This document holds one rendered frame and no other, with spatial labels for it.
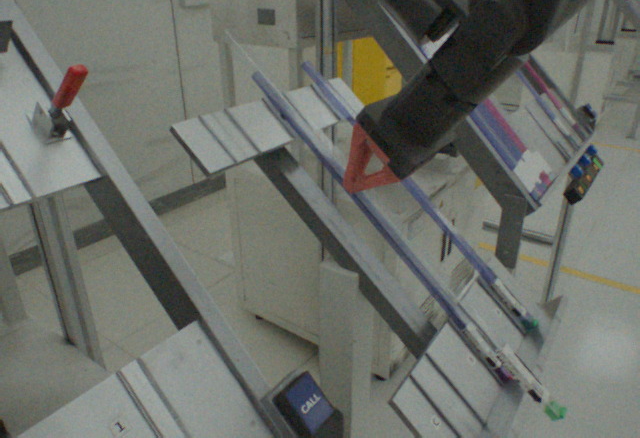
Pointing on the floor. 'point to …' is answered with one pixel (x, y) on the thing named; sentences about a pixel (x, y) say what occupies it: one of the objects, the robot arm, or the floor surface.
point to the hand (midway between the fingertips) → (355, 181)
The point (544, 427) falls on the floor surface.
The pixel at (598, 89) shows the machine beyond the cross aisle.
